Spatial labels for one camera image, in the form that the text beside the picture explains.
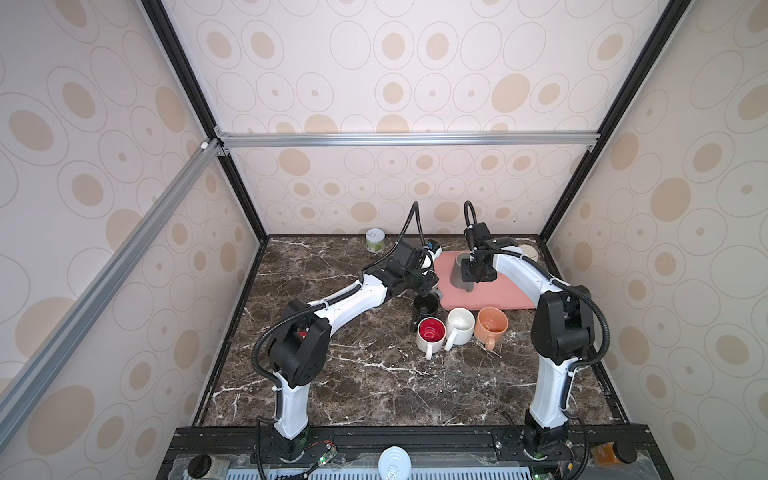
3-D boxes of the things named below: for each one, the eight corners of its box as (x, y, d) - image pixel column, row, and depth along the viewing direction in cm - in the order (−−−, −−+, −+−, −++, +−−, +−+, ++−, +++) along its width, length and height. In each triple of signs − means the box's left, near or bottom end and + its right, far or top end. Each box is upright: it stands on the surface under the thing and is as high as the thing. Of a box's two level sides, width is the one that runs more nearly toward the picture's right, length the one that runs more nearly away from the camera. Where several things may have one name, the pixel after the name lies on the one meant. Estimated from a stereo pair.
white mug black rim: (417, 362, 90) (419, 351, 83) (415, 329, 97) (417, 316, 90) (445, 362, 90) (449, 351, 83) (441, 329, 97) (444, 316, 90)
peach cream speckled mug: (485, 356, 91) (493, 343, 84) (461, 332, 96) (467, 318, 89) (506, 337, 95) (516, 323, 88) (483, 315, 100) (490, 300, 93)
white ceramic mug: (444, 352, 92) (448, 340, 85) (440, 320, 98) (443, 307, 92) (472, 352, 92) (479, 340, 85) (467, 320, 98) (472, 307, 92)
